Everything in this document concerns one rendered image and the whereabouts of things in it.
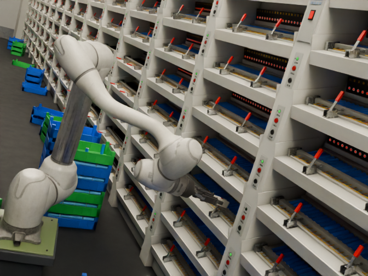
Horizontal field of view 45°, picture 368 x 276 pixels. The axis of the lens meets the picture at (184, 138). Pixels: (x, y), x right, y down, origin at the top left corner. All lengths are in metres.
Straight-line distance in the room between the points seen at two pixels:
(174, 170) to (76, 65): 0.54
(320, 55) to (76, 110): 1.01
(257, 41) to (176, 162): 0.59
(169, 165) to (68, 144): 0.58
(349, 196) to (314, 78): 0.44
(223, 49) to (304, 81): 0.70
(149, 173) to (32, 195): 0.52
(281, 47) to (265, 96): 0.18
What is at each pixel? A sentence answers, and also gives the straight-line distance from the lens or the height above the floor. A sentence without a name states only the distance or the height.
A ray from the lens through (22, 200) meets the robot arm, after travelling 1.92.
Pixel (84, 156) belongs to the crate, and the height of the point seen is 0.43.
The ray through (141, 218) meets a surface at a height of 0.14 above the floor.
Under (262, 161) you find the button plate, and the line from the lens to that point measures 1.62.
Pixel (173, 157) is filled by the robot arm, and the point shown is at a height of 0.78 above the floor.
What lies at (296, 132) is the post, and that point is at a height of 0.98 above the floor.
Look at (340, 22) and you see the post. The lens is 1.62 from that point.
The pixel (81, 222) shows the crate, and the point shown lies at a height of 0.04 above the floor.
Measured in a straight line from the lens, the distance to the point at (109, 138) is 3.35.
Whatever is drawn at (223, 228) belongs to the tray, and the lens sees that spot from 1.83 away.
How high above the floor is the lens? 1.18
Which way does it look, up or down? 12 degrees down
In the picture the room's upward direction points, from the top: 17 degrees clockwise
